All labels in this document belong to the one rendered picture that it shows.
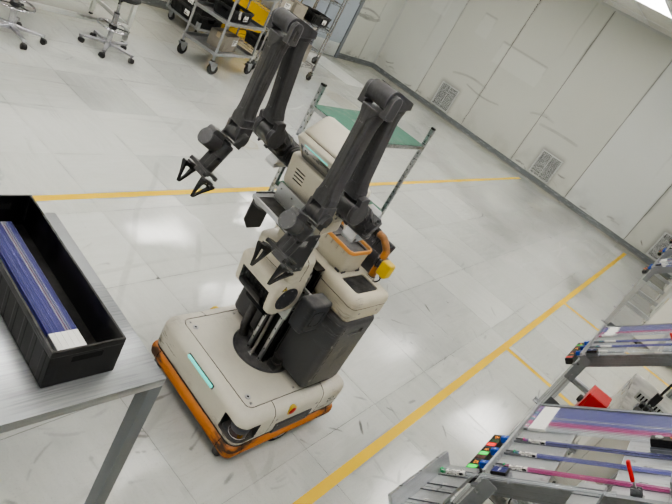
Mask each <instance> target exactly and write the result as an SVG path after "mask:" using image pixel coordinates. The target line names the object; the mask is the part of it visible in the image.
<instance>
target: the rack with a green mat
mask: <svg viewBox="0 0 672 504"><path fill-rule="evenodd" d="M326 87H327V84H325V83H323V82H321V84H320V86H319V88H318V90H317V92H316V94H315V97H314V99H313V101H312V103H311V104H310V106H309V109H308V111H307V113H306V115H305V117H304V119H303V121H302V123H301V125H300V127H299V129H298V131H297V133H296V135H297V136H298V135H299V134H301V133H302V132H304V130H305V128H306V126H307V124H308V122H309V120H310V118H311V116H312V114H313V112H315V113H317V114H318V115H319V116H320V117H322V118H325V117H333V118H335V119H336V120H337V121H338V122H339V123H340V124H342V125H343V126H344V127H345V128H346V129H348V130H349V131H351V129H352V127H353V125H354V123H355V122H356V119H357V117H358V115H359V112H360V111H356V110H350V109H343V108H337V107H330V106H324V105H317V104H318V102H319V100H320V98H321V97H322V95H323V93H324V91H325V89H326ZM435 131H436V128H434V127H431V129H430V131H429V132H428V134H427V135H426V137H425V139H424V140H423V142H422V143H420V142H418V141H417V140H416V139H414V138H413V137H412V136H410V135H409V134H408V133H406V132H405V131H404V130H402V129H401V128H400V127H398V126H396V128H395V130H394V132H393V134H392V137H391V139H390V141H389V143H388V145H387V147H386V148H397V149H414V150H417V152H416V153H415V155H414V156H413V158H412V160H411V161H410V163H409V165H408V166H407V168H406V169H405V171H404V173H403V174H402V176H401V177H400V179H399V181H398V182H397V184H396V186H395V187H394V189H393V190H392V192H391V194H390V195H389V197H388V199H387V200H386V202H385V203H384V205H383V207H382V208H379V207H378V206H377V205H376V204H375V203H373V202H372V201H370V203H369V205H371V204H373V205H374V206H375V207H377V208H378V209H379V210H380V211H381V212H382V215H381V217H382V216H383V214H384V212H385V211H386V209H387V208H388V206H389V204H390V203H391V201H392V200H393V198H394V196H395V195H396V193H397V192H398V190H399V188H400V187H401V185H402V184H403V182H404V180H405V179H406V177H407V175H408V174H409V172H410V171H411V169H412V167H413V166H414V164H415V163H416V161H417V159H418V158H419V156H420V155H421V153H422V151H423V150H424V148H425V147H426V145H427V143H428V142H429V140H430V139H431V137H432V135H433V134H434V132H435ZM285 168H286V167H279V169H278V171H277V173H276V175H275V177H274V179H273V181H272V183H271V185H270V187H269V189H268V191H271V192H274V190H275V189H276V190H277V188H278V186H279V184H280V182H283V183H284V184H285V185H286V183H285V182H284V181H279V180H280V178H281V176H282V174H283V172H284V170H285ZM286 186H287V185H286ZM287 187H288V186H287ZM288 188H289V187H288ZM289 189H290V188H289ZM290 190H291V189H290ZM381 217H380V219H381Z"/></svg>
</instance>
